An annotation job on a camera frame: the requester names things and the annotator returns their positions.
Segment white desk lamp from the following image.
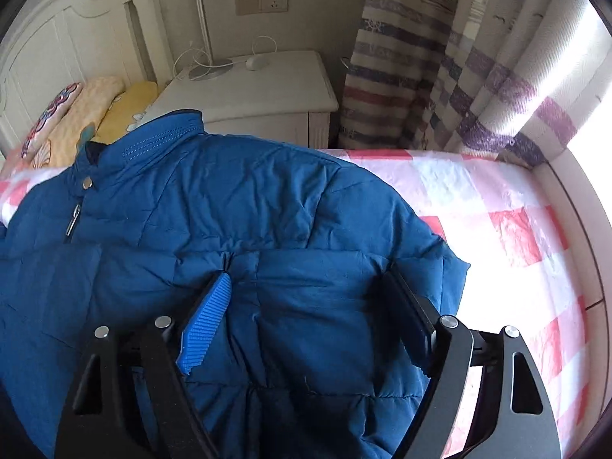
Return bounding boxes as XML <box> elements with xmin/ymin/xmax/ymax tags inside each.
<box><xmin>188</xmin><ymin>0</ymin><xmax>233</xmax><ymax>80</ymax></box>

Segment white wooden headboard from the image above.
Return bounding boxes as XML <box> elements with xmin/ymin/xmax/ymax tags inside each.
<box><xmin>0</xmin><ymin>0</ymin><xmax>161</xmax><ymax>154</ymax></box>

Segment blue padded jacket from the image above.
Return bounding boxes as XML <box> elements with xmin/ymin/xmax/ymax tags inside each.
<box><xmin>0</xmin><ymin>110</ymin><xmax>472</xmax><ymax>459</ymax></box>

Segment yellow pillow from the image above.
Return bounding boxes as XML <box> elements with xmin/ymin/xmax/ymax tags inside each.
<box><xmin>98</xmin><ymin>81</ymin><xmax>158</xmax><ymax>144</ymax></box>

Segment striped patterned curtain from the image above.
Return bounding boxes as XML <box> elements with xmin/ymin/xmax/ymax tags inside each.
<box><xmin>337</xmin><ymin>0</ymin><xmax>612</xmax><ymax>169</ymax></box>

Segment patterned pink pillow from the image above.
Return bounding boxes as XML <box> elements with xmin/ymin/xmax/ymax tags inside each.
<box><xmin>45</xmin><ymin>76</ymin><xmax>126</xmax><ymax>168</ymax></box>

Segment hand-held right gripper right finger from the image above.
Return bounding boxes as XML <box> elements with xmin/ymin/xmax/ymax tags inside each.
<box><xmin>381</xmin><ymin>265</ymin><xmax>562</xmax><ymax>459</ymax></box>

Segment white nightstand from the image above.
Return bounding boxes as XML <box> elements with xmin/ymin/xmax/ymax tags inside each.
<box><xmin>138</xmin><ymin>50</ymin><xmax>340</xmax><ymax>149</ymax></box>

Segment red white checkered bed sheet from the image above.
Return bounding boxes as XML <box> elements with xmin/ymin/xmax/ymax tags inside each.
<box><xmin>0</xmin><ymin>148</ymin><xmax>591</xmax><ymax>459</ymax></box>

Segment thin white cable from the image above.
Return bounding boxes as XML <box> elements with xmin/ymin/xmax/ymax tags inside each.
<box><xmin>172</xmin><ymin>36</ymin><xmax>279</xmax><ymax>83</ymax></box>

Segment floral print pillow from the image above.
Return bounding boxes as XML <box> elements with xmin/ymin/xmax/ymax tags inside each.
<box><xmin>19</xmin><ymin>82</ymin><xmax>84</xmax><ymax>161</ymax></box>

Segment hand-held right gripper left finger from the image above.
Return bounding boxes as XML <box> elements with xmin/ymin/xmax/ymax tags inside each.
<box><xmin>54</xmin><ymin>272</ymin><xmax>233</xmax><ymax>459</ymax></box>

